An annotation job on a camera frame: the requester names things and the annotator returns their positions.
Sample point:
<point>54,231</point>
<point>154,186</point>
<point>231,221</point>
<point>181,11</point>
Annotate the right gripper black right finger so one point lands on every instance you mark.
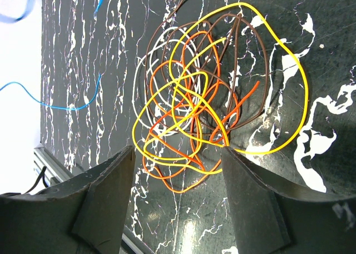
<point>271,214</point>

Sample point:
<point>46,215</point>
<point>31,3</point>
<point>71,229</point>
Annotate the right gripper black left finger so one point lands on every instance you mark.
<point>85,214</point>

